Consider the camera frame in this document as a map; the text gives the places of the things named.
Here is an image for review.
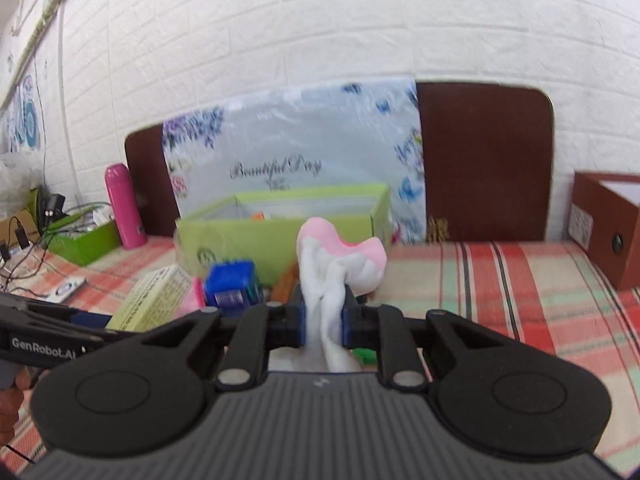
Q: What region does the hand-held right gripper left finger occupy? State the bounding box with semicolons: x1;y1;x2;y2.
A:
142;285;307;387

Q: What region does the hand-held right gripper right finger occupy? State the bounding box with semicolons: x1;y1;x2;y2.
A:
341;285;507;389

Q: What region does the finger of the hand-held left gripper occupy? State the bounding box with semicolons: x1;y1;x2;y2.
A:
70;312;115;331

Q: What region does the white and pink sock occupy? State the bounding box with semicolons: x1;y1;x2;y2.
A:
296;216;388;373

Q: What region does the pale yellow printed box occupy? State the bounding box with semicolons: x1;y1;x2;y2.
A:
111;265;195;334

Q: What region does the small blue box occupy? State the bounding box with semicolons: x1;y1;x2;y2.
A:
202;259;265;318

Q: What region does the green cardboard box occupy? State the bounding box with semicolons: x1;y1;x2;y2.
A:
174;182;393;288

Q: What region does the person's left hand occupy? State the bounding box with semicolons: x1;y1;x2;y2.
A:
0;366;37;445

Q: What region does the orange packet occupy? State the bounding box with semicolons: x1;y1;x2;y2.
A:
272;262;302;303

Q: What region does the white phone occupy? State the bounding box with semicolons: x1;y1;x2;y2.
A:
42;276;87;304

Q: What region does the green tray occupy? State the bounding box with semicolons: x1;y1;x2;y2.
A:
46;211;122;267

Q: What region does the pink thermos bottle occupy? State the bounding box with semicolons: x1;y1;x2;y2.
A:
104;162;148;251

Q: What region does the black charger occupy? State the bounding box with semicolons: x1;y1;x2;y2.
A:
41;193;67;222

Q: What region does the plaid bed sheet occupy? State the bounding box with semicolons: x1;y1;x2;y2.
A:
0;236;640;477

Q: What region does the white plastic bag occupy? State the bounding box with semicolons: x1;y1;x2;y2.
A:
0;152;47;222

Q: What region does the floral plastic bag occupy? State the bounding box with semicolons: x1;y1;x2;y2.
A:
161;77;427;247

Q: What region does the brown headboard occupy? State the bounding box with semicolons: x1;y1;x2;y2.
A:
124;81;555;243

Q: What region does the brown cardboard box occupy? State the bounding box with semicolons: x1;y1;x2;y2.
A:
566;171;640;291

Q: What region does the black cable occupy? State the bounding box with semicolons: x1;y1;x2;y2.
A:
0;216;46;281

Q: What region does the white wall cable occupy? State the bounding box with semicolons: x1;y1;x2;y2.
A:
56;7;85;203

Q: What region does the blue wall sticker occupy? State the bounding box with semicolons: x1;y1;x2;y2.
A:
0;74;42;154

